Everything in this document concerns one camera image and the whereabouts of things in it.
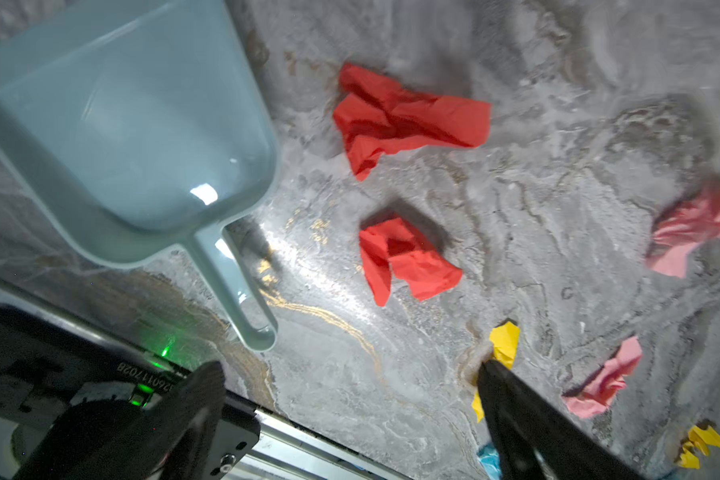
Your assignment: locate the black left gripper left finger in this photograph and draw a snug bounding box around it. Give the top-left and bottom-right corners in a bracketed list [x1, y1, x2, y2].
[14, 361, 226, 479]

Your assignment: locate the pale green dustpan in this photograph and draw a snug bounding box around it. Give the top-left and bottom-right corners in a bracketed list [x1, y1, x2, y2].
[0, 1, 281, 352]

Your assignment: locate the pink paper scrap near bin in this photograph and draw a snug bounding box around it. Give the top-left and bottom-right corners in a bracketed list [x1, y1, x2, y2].
[645, 186, 720, 278]

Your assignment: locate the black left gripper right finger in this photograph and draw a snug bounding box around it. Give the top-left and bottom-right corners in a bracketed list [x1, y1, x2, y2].
[477, 360, 641, 479]

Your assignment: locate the yellow paper scrap far left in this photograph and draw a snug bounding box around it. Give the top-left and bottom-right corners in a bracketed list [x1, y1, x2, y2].
[675, 423, 720, 470]

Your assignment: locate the pink paper scrap centre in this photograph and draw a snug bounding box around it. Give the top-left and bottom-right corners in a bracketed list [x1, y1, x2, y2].
[563, 336, 643, 419]

